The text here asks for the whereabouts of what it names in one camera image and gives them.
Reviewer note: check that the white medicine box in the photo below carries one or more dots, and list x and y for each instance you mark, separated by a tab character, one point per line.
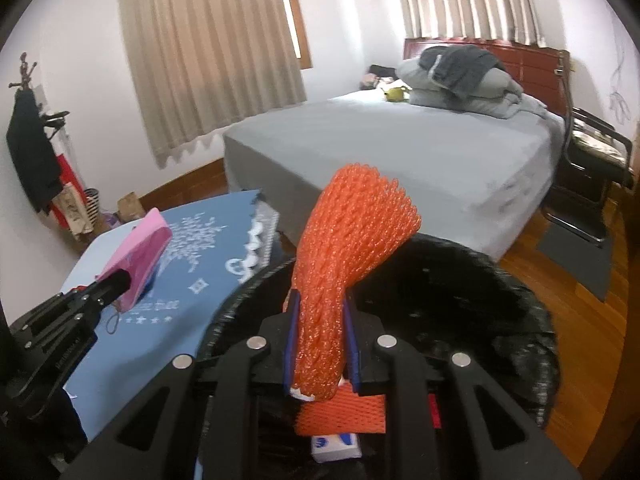
334	447

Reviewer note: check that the dark floor mat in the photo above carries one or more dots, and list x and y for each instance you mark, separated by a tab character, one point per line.
589	264

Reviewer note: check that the left beige curtain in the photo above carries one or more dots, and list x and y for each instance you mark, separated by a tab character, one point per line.
202	65

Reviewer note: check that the black trash bin with bag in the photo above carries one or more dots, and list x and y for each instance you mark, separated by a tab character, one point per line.
437	295

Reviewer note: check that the black metal chair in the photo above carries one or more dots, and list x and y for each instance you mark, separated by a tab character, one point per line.
594	157

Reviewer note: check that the blue patterned table cloth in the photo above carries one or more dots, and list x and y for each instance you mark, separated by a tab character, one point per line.
217	244

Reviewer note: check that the red knit glove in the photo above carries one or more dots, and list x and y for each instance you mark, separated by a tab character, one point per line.
434	410

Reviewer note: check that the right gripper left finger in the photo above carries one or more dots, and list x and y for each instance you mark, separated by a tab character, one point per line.
197	416

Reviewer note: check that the right beige curtain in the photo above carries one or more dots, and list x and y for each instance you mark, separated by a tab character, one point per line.
504	20

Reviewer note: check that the beige curtain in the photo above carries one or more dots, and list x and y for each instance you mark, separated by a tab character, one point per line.
504	20
202	65

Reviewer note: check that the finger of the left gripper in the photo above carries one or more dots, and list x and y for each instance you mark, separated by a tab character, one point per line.
105	291

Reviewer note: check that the pink bag on bed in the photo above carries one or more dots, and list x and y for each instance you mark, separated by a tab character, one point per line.
377	75

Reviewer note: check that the striped basket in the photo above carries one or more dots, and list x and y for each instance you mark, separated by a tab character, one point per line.
92	196

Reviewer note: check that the red wooden headboard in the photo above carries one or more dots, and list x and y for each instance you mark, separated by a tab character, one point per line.
540	71

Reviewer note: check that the wooden coat rack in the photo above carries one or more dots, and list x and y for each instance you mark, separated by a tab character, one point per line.
57	141

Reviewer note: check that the grey folded duvet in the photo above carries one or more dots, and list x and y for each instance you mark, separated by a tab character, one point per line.
423	93

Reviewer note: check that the brown paper bag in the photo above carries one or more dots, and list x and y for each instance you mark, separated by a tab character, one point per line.
129	208

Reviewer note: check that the bed with grey sheet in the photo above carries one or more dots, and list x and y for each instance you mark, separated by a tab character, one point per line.
475	179

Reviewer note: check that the black clothes hanger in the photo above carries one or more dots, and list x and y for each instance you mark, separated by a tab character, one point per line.
55	121

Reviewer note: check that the black hanging coat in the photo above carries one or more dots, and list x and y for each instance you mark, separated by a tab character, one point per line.
32	154

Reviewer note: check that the orange foam net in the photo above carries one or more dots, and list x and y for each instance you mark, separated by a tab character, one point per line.
360	219

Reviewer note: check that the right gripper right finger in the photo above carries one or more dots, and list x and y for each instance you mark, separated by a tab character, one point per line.
485	434

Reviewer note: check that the dark grey blanket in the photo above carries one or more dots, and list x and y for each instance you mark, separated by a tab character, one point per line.
465	71

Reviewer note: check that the beige tote bag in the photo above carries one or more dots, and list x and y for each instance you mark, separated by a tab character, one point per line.
70	204

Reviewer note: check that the yellow plush toy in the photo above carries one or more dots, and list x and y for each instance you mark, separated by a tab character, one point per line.
397	94

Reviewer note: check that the red hanging bag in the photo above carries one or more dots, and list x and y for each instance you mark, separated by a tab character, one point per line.
67	176

